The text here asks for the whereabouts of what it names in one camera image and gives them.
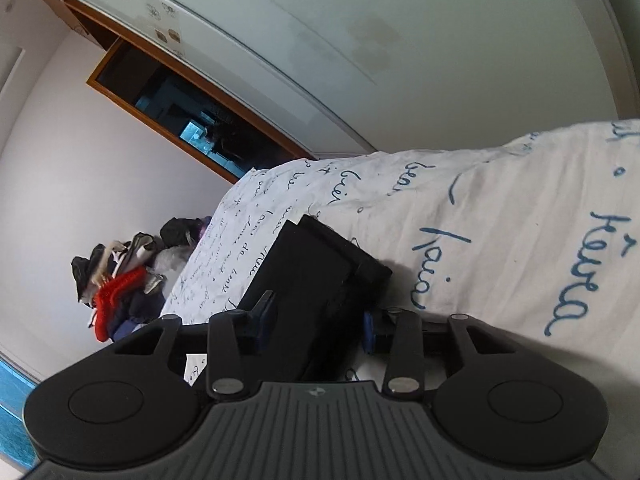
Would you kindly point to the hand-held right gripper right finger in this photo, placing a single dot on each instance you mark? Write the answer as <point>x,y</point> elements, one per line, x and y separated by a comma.
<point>371,332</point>

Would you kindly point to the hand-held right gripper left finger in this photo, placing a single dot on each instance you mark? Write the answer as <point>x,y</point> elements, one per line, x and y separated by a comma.
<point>264,320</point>

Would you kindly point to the black pants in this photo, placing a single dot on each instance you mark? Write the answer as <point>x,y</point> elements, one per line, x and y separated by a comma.
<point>305,280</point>

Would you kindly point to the purple cloth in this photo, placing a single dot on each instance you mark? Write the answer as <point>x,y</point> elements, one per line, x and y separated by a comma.
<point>205,227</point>

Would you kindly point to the clear plastic bag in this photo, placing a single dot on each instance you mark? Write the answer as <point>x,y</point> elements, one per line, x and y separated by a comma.
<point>170,261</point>

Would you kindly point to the black bag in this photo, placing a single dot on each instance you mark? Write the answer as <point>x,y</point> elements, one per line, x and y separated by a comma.
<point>180,230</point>

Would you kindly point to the pile of clothes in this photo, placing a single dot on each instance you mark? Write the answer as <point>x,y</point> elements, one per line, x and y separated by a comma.
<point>130,310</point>

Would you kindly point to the red garment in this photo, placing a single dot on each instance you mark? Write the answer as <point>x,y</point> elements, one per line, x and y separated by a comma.
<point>120,285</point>

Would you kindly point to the bed with white printed sheet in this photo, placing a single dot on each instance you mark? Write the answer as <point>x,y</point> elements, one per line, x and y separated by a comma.
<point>500,210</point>

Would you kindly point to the window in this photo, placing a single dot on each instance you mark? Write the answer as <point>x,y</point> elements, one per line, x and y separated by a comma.
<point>12,410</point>

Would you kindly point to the white sliding wardrobe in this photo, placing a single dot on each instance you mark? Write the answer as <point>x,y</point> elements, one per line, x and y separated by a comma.
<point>400,35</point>

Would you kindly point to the wooden door frame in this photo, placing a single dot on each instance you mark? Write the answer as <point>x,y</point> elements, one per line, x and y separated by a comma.
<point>150,122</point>

